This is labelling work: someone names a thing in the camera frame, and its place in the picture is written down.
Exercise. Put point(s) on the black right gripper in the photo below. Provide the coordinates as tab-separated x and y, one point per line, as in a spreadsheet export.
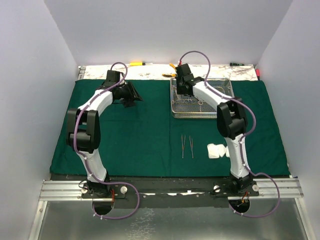
179	91

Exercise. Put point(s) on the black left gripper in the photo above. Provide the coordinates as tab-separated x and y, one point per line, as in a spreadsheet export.
132	95

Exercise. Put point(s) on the steel mesh instrument tray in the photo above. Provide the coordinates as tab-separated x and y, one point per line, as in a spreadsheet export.
195	111

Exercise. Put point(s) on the dark green surgical cloth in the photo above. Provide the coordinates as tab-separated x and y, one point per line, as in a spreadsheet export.
145	140

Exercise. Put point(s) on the steel tweezers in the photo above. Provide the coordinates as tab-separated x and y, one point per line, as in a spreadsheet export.
191	146
183	140

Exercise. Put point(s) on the white gauze pad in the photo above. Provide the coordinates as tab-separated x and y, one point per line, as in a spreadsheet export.
221	149
213	151
227	153

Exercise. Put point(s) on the white gauze pad bottom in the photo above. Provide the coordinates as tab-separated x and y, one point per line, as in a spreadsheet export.
213	151

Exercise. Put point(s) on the steel surgical forceps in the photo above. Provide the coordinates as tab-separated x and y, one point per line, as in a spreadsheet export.
184	99

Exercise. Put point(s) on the steel surgical scissors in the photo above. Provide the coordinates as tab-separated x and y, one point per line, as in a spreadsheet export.
200	102

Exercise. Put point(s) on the white gauze pad top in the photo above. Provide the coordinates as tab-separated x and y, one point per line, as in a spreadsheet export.
227	153

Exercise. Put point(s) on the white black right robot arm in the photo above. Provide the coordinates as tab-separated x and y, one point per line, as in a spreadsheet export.
231	123

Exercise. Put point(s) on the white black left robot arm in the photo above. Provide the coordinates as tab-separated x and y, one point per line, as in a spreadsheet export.
83	130

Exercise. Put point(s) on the yellow black needle-nose pliers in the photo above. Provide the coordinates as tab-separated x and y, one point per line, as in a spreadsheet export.
172	74

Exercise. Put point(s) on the black green screwdriver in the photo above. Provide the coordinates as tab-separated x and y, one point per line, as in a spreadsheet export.
235	64

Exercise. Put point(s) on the pink marker pen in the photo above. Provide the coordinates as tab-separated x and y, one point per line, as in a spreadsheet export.
257	72

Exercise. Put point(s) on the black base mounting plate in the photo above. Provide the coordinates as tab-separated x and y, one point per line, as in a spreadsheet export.
129	190

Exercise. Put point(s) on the yellow handled screwdriver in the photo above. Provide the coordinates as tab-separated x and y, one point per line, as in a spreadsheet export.
140	63

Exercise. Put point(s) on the aluminium extrusion rail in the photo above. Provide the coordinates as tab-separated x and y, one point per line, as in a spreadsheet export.
288	188

